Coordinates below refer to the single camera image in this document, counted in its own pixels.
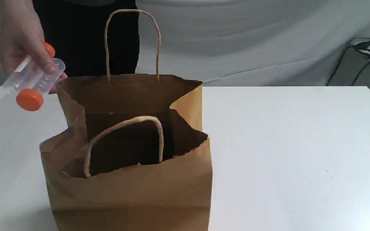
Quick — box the person's bare hand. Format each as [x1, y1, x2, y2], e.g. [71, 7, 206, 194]
[0, 0, 57, 77]

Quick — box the clear tube orange cap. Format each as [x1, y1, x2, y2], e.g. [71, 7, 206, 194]
[14, 41, 56, 72]
[2, 56, 66, 112]

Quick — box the brown paper bag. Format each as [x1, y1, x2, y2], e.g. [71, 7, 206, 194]
[40, 9, 213, 231]

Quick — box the person's black clothed torso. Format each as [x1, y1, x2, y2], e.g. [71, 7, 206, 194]
[33, 0, 140, 77]

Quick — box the white fabric backdrop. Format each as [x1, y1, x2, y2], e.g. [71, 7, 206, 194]
[0, 0, 370, 86]

